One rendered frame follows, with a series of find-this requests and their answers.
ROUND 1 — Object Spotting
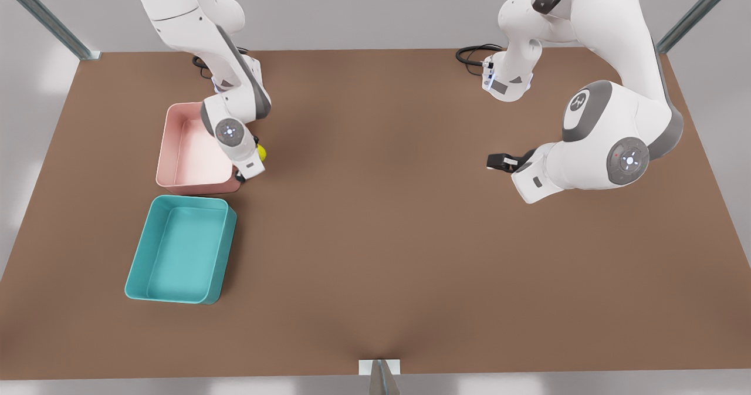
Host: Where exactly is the black cable loop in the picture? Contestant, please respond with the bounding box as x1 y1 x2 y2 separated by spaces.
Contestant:
192 46 249 80
456 44 505 77

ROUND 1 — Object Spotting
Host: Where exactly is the pink rectangular bin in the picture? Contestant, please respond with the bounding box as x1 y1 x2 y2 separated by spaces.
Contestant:
155 102 243 195

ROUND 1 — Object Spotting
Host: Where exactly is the teal rectangular bin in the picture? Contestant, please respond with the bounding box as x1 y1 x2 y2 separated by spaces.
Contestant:
124 195 238 305

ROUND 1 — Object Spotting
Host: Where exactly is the silver frame post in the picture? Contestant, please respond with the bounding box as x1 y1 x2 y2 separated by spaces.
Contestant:
358 359 401 395
0 0 101 60
656 0 749 54

